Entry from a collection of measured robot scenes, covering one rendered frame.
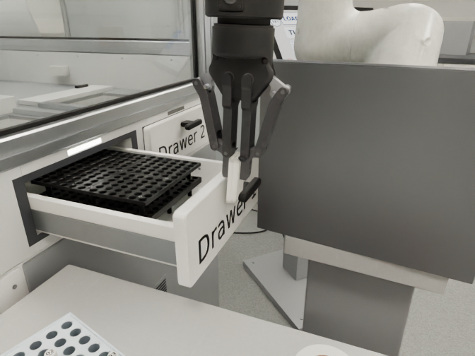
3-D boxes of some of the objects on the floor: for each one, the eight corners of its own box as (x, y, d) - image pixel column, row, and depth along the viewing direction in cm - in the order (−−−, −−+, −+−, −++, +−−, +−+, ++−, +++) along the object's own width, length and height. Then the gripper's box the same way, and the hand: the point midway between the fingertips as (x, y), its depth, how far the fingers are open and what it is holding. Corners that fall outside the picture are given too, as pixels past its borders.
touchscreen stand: (382, 301, 162) (430, 61, 122) (298, 335, 144) (321, 68, 105) (314, 244, 204) (333, 52, 164) (242, 265, 186) (244, 56, 146)
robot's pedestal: (392, 424, 112) (447, 203, 83) (382, 538, 87) (457, 281, 58) (297, 386, 124) (317, 181, 94) (266, 477, 99) (278, 237, 69)
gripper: (179, 19, 42) (184, 203, 52) (290, 24, 38) (273, 222, 48) (206, 19, 48) (206, 182, 58) (304, 23, 44) (285, 198, 54)
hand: (237, 178), depth 51 cm, fingers closed
